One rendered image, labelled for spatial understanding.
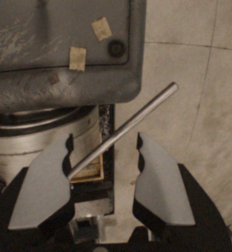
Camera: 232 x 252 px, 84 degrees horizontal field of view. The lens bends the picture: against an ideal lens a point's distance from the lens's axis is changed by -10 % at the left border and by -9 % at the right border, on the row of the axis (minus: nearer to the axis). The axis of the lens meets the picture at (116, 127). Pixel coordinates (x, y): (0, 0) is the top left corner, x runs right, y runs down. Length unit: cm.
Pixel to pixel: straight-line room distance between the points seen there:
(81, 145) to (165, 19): 154
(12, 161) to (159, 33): 157
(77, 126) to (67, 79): 11
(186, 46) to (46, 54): 169
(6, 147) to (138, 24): 27
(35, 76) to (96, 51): 8
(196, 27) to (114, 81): 173
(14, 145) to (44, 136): 5
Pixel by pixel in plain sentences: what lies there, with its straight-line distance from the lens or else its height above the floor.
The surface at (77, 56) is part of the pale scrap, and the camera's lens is 19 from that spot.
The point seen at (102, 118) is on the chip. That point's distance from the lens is 96.
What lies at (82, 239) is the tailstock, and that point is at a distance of 139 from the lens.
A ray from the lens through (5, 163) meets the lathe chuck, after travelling 32.
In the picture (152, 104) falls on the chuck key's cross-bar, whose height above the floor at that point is 130.
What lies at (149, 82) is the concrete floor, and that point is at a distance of 163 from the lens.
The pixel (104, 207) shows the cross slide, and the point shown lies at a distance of 93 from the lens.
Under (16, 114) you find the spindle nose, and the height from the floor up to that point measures 118.
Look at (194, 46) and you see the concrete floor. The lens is 188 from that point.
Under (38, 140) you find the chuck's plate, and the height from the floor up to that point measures 123.
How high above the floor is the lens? 145
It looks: 59 degrees down
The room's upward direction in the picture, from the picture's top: 155 degrees clockwise
